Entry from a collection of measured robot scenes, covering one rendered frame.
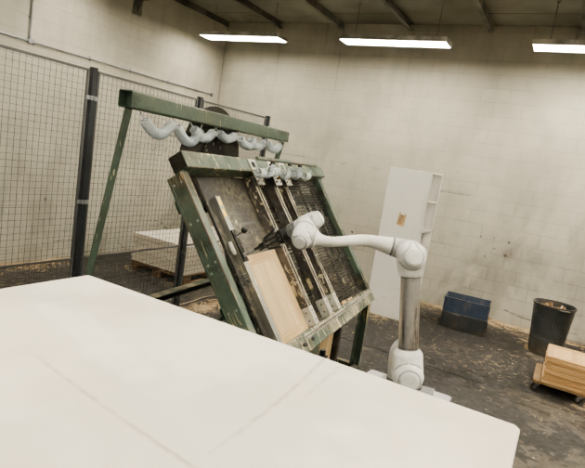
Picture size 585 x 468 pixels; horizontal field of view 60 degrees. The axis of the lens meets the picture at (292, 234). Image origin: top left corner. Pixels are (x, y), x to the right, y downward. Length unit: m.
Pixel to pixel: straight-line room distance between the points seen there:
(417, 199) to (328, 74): 3.21
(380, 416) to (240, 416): 0.13
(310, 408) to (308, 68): 9.00
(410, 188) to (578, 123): 2.56
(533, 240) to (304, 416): 7.75
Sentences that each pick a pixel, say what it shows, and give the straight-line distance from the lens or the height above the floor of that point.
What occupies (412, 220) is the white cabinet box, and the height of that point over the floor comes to 1.39.
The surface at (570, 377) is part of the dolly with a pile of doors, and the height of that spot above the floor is 0.26.
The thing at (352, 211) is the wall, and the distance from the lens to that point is 8.74.
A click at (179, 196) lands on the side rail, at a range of 2.84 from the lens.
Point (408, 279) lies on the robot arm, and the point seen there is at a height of 1.46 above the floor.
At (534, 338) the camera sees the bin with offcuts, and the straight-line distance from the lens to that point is 7.28.
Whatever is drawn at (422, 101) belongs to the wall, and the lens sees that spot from 8.52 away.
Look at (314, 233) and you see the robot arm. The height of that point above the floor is 1.60.
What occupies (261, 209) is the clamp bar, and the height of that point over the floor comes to 1.59.
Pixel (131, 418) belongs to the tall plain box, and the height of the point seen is 1.75.
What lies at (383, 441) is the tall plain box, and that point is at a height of 1.75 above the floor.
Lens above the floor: 1.97
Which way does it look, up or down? 8 degrees down
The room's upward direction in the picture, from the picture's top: 9 degrees clockwise
